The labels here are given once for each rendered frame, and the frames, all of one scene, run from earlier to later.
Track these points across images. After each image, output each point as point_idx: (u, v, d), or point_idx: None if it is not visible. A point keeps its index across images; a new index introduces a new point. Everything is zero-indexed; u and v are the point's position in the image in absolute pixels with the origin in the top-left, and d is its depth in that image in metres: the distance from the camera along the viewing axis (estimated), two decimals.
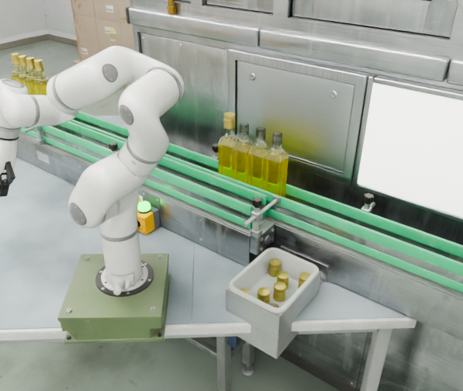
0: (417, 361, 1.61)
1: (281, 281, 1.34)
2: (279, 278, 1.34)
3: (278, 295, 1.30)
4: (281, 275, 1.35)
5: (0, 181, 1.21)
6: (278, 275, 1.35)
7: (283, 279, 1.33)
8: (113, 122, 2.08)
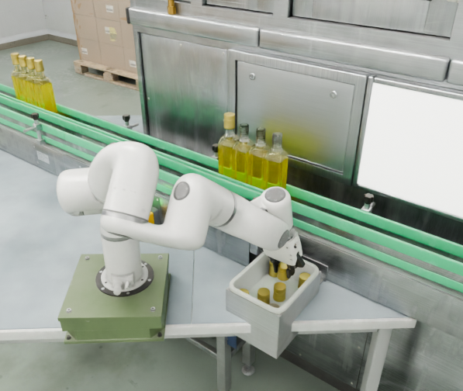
0: (417, 361, 1.61)
1: (282, 271, 1.32)
2: (280, 268, 1.32)
3: (278, 295, 1.31)
4: (281, 264, 1.33)
5: None
6: (279, 264, 1.33)
7: (284, 269, 1.32)
8: (113, 122, 2.08)
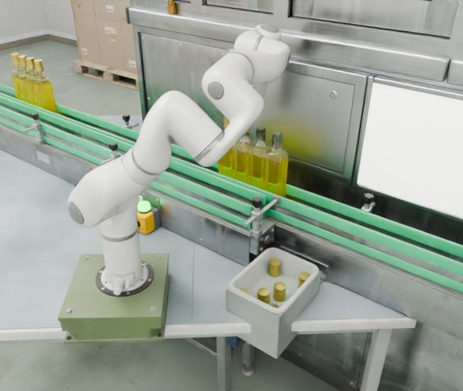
0: (417, 361, 1.61)
1: None
2: None
3: (278, 295, 1.31)
4: None
5: None
6: None
7: None
8: (113, 122, 2.08)
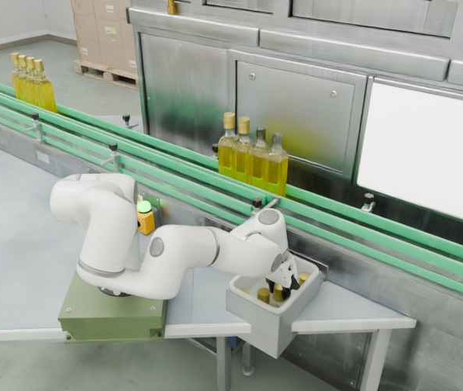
0: (417, 361, 1.61)
1: (250, 122, 1.43)
2: (248, 121, 1.42)
3: (278, 295, 1.31)
4: (244, 119, 1.42)
5: None
6: (244, 119, 1.42)
7: (250, 119, 1.43)
8: (113, 122, 2.08)
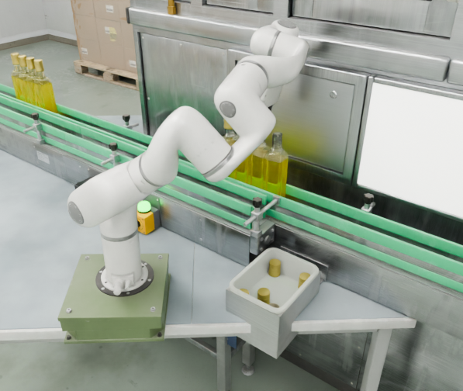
0: (417, 361, 1.61)
1: None
2: None
3: None
4: None
5: None
6: None
7: None
8: (113, 122, 2.08)
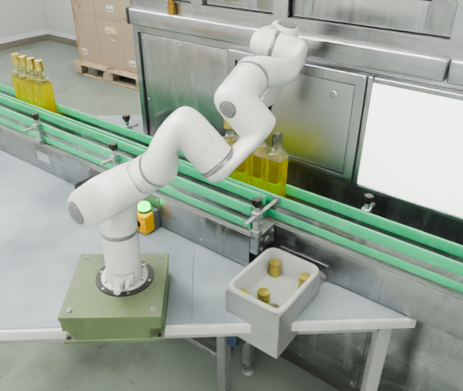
0: (417, 361, 1.61)
1: None
2: None
3: None
4: None
5: None
6: None
7: None
8: (113, 122, 2.08)
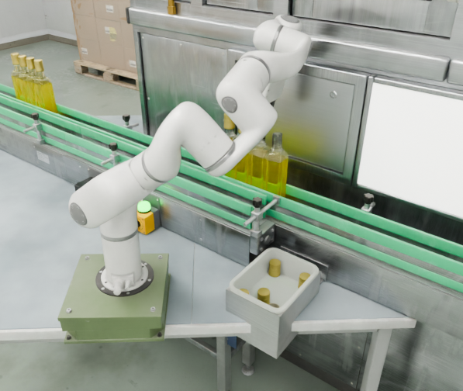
0: (417, 361, 1.61)
1: None
2: None
3: None
4: None
5: None
6: None
7: None
8: (113, 122, 2.08)
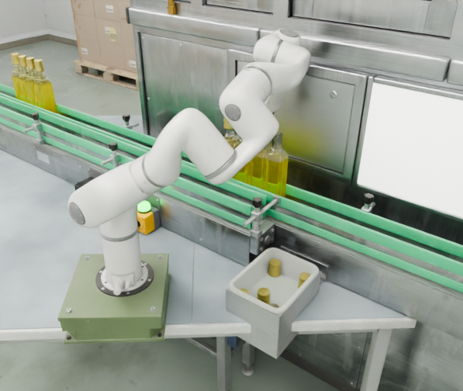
0: (417, 361, 1.61)
1: None
2: None
3: None
4: None
5: None
6: None
7: None
8: (113, 122, 2.08)
